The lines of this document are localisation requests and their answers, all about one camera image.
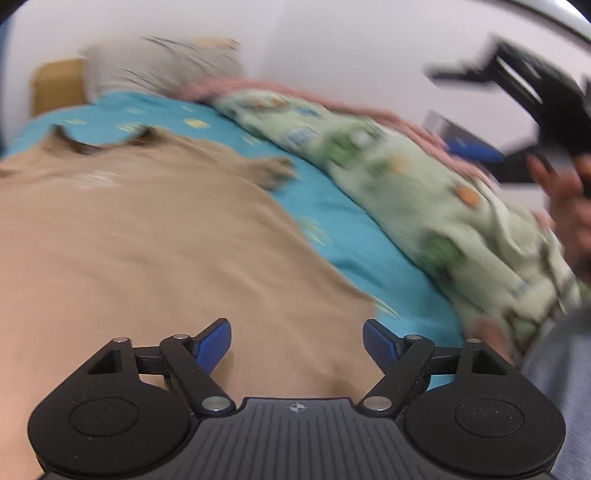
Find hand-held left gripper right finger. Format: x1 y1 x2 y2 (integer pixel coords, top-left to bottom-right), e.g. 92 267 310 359
359 318 516 413

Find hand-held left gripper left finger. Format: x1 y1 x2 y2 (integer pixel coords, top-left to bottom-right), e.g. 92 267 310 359
88 318 237 417

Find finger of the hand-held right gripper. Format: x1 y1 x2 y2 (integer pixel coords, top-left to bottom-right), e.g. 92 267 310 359
422 110 542 163
424 58 500 89

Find tan t-shirt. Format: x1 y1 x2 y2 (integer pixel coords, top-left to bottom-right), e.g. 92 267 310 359
0 124 385 480

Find person's right hand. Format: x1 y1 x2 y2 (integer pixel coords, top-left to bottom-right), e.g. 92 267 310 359
526 154 591 275

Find green printed blanket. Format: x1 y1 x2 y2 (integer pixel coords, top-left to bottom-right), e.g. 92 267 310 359
213 89 583 366

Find teal printed bed sheet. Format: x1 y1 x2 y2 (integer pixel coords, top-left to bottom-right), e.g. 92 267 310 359
4 89 468 391

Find person's grey-blue pants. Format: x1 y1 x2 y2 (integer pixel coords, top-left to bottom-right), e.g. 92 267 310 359
521 308 591 480

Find grey pillow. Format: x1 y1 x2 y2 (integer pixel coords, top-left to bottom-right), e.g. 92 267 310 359
82 36 246 101

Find wooden headboard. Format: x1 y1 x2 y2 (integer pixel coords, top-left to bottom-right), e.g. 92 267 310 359
29 56 92 119

